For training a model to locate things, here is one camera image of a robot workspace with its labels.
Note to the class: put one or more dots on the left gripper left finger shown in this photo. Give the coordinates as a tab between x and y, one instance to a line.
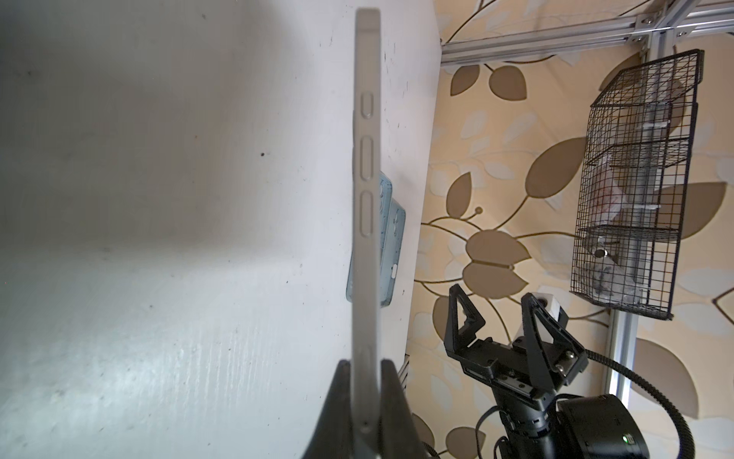
332	438

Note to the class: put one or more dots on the light blue phone case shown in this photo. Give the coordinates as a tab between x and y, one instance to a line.
365	372
392	219

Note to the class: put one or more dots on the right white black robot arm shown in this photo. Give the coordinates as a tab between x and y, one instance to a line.
571	426

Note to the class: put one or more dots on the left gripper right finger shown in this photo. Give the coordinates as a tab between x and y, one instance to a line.
399	438

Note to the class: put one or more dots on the right wall wire basket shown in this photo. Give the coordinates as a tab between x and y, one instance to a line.
633	186

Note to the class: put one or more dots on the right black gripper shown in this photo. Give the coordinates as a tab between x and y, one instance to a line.
539	364

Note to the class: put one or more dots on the aluminium frame bars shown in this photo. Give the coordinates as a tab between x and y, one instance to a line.
655	33

